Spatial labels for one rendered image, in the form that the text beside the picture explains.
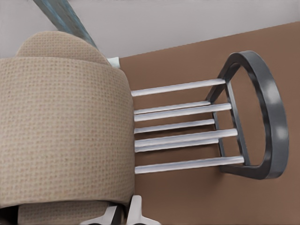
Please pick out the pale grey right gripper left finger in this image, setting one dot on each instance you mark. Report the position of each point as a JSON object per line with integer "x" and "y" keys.
{"x": 106, "y": 216}

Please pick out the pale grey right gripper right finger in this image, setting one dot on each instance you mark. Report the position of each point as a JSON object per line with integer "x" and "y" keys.
{"x": 136, "y": 211}

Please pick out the grey shoe rack silver bars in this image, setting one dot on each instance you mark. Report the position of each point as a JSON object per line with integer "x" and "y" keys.
{"x": 276, "y": 131}

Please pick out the silver frame post foot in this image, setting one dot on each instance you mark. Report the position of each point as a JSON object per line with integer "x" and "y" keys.
{"x": 114, "y": 62}

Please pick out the silver frame post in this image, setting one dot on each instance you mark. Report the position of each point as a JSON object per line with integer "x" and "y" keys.
{"x": 68, "y": 21}

